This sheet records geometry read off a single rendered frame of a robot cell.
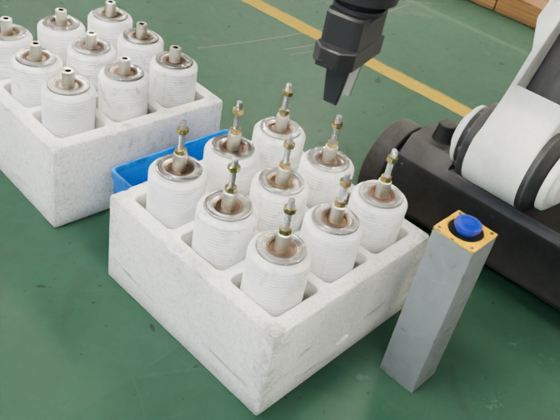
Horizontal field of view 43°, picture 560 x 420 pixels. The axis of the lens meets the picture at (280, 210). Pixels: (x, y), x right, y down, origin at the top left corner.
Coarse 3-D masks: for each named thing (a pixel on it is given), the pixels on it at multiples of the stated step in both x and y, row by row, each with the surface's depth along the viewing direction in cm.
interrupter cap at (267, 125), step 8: (264, 120) 129; (272, 120) 130; (288, 120) 131; (264, 128) 127; (272, 128) 128; (288, 128) 129; (296, 128) 129; (272, 136) 126; (280, 136) 126; (296, 136) 127
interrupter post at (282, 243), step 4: (276, 236) 101; (280, 236) 100; (284, 236) 100; (288, 236) 100; (276, 240) 101; (280, 240) 100; (284, 240) 100; (288, 240) 100; (276, 244) 101; (280, 244) 100; (284, 244) 100; (288, 244) 101; (276, 248) 101; (280, 248) 101; (284, 248) 101; (288, 248) 102; (280, 252) 101; (284, 252) 101
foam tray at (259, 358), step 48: (144, 192) 119; (144, 240) 114; (144, 288) 120; (192, 288) 109; (336, 288) 108; (384, 288) 120; (192, 336) 114; (240, 336) 104; (288, 336) 101; (336, 336) 115; (240, 384) 109; (288, 384) 111
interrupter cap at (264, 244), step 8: (264, 232) 104; (272, 232) 104; (256, 240) 102; (264, 240) 102; (272, 240) 103; (296, 240) 104; (256, 248) 101; (264, 248) 101; (272, 248) 102; (296, 248) 102; (304, 248) 102; (264, 256) 100; (272, 256) 100; (280, 256) 101; (288, 256) 101; (296, 256) 101; (304, 256) 101; (280, 264) 99; (288, 264) 99
